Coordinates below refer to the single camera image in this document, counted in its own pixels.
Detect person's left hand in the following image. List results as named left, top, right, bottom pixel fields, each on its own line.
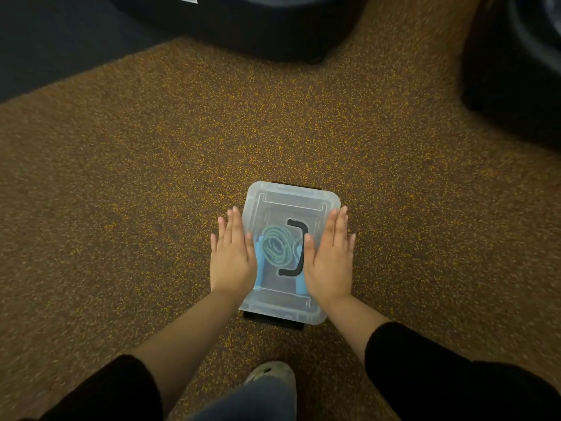
left=209, top=206, right=258, bottom=299

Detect person's right hand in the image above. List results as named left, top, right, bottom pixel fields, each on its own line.
left=303, top=205, right=356, bottom=310

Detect green jump rope blue handles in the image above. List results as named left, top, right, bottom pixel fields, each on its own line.
left=254, top=225, right=310, bottom=297

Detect clear plastic storage box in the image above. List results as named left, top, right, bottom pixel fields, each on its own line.
left=238, top=181, right=342, bottom=332

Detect clear lid with black handle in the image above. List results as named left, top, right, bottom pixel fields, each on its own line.
left=238, top=181, right=342, bottom=326

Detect person's right forearm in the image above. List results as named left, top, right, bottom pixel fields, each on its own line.
left=324, top=295, right=561, bottom=421

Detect person's left forearm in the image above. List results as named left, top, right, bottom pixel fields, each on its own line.
left=17, top=289, right=244, bottom=421

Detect person's left leg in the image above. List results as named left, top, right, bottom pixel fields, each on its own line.
left=186, top=375, right=298, bottom=421

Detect white shoe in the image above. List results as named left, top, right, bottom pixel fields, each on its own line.
left=243, top=361, right=297, bottom=387

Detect black treadmill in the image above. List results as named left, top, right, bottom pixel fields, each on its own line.
left=460, top=0, right=561, bottom=152
left=106, top=0, right=370, bottom=64

